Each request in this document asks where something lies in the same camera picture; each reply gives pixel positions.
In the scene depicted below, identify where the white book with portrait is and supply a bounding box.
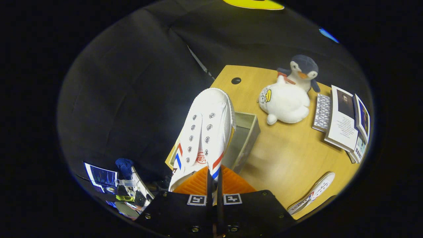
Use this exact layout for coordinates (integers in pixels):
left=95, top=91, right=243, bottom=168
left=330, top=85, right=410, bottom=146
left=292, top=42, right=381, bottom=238
left=324, top=85, right=360, bottom=153

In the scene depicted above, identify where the computer monitor screen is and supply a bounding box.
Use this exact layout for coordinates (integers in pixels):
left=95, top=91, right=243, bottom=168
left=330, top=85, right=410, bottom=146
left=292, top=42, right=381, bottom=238
left=83, top=161, right=119, bottom=194

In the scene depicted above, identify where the blue cloth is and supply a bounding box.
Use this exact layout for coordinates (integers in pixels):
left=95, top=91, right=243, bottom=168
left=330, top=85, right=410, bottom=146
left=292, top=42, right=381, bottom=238
left=115, top=158, right=135, bottom=181

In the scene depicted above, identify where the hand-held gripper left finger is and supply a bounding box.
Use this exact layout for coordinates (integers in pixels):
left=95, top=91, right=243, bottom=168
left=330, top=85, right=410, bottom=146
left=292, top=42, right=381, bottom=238
left=136, top=166, right=216, bottom=238

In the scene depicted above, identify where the white canvas shoe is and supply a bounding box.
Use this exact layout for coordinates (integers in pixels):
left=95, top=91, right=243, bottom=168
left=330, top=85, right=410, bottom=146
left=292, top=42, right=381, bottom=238
left=168, top=87, right=237, bottom=193
left=287, top=172, right=336, bottom=216

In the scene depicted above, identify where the teal and white book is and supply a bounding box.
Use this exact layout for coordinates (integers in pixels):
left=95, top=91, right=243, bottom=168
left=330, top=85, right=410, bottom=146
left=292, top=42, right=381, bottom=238
left=347, top=135, right=368, bottom=164

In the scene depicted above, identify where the white duck plush toy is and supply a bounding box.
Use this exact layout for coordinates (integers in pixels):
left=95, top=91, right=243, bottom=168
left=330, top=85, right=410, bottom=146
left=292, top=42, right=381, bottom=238
left=257, top=77, right=311, bottom=126

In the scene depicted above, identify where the patterned spiral notebook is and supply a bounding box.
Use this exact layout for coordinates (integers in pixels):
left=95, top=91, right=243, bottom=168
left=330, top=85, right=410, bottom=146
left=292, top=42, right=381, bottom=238
left=312, top=93, right=332, bottom=133

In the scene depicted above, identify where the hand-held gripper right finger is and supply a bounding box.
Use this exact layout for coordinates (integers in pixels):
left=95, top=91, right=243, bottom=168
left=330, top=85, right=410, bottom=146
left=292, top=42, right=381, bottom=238
left=216, top=165, right=296, bottom=238

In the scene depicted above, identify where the grey fabric storage box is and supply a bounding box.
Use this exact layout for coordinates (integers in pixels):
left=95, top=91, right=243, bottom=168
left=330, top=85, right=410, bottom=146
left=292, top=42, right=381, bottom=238
left=165, top=111, right=261, bottom=174

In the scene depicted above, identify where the penguin plush toy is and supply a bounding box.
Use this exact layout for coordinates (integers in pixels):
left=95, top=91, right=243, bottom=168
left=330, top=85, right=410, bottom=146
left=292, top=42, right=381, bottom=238
left=277, top=54, right=321, bottom=93

